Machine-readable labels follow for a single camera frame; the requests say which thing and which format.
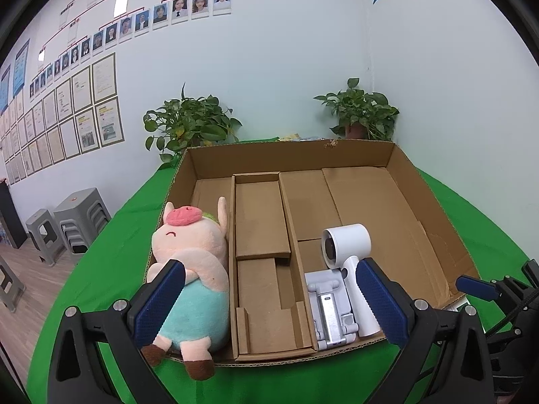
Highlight white wall conduit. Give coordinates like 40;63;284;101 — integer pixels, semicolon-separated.
364;0;375;93

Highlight yellow and blue packet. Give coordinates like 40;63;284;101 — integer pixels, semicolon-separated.
276;132;331;142

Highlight pink pig plush toy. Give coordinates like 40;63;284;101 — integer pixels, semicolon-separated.
141;196;231;381

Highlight row of portrait photos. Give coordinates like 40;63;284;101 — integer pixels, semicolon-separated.
27;0;233;97

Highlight wall of framed certificates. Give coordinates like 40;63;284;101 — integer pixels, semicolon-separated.
0;53;126;186

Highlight white hair dryer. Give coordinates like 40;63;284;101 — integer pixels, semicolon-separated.
321;223;382;338

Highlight bushy green potted plant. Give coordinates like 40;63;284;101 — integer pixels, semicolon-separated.
143;83;243;165

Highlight stack of grey stools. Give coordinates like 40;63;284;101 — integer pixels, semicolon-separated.
53;187;113;256

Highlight grey plastic stool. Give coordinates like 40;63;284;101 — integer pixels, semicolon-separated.
25;208;68;267
0;257;27;313

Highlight green tablecloth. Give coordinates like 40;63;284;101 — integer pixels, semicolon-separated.
25;135;539;404

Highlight white phone stand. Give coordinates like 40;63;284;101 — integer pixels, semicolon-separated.
304;269;359;352

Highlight black cabinet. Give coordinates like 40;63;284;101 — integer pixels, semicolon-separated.
0;182;28;249

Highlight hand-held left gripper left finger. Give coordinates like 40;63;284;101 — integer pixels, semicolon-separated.
46;259;188;404

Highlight narrow cardboard tray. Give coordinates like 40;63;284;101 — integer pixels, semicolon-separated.
229;172;318;363

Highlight large cardboard box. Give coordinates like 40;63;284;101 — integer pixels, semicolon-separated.
145;139;481;367

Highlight green plant in brown pot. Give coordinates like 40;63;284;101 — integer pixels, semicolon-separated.
314;78;400;141

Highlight blue wall poster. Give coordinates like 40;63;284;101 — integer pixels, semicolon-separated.
12;39;31;97
0;65;11;114

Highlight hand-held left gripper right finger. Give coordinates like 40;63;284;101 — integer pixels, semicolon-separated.
356;257;502;404

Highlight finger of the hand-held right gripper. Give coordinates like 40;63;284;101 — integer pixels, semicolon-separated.
456;260;539;324

